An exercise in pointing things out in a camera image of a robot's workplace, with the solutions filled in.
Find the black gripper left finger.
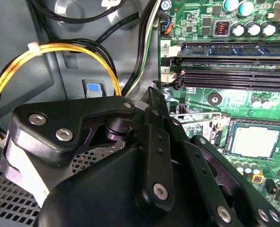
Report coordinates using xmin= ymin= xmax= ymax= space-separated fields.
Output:
xmin=8 ymin=87 xmax=176 ymax=213

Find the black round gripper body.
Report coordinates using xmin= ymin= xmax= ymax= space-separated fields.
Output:
xmin=39 ymin=114 xmax=215 ymax=227

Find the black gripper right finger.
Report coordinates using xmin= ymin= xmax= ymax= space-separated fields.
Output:
xmin=156 ymin=90 xmax=280 ymax=227

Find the metal socket cover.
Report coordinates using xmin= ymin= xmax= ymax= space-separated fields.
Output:
xmin=171 ymin=116 xmax=228 ymax=148

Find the thin wire locking lever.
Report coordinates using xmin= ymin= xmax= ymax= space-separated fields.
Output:
xmin=169 ymin=113 xmax=223 ymax=130

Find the silver square CPU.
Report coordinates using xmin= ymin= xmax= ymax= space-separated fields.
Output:
xmin=228 ymin=122 xmax=280 ymax=159

